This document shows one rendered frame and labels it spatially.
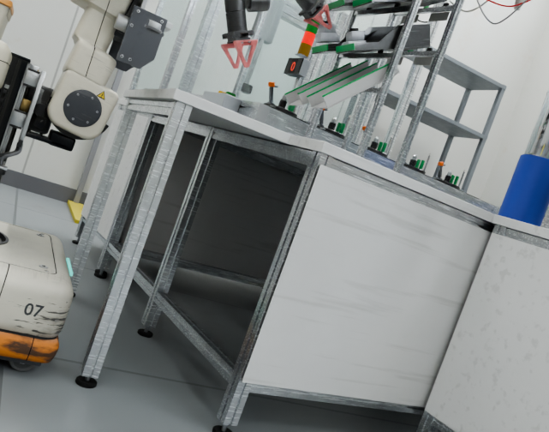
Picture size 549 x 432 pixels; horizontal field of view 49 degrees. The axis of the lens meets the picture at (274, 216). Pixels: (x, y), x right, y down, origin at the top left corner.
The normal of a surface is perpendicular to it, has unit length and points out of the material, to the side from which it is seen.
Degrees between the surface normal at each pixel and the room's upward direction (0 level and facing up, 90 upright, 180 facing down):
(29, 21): 90
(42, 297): 84
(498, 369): 90
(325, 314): 90
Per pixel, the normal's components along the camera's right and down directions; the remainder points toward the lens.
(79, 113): 0.37, 0.18
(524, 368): -0.81, -0.26
